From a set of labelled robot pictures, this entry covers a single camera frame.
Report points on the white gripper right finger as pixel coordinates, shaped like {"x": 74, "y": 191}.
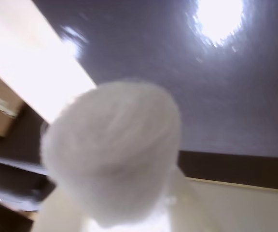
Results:
{"x": 180, "y": 205}

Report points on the light wooden board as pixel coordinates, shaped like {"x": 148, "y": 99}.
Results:
{"x": 250, "y": 185}

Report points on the white gauze roll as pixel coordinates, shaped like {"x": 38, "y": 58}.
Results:
{"x": 110, "y": 154}

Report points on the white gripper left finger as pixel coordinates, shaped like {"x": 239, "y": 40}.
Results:
{"x": 59, "y": 212}

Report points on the black table mat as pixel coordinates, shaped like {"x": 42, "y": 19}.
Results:
{"x": 153, "y": 48}

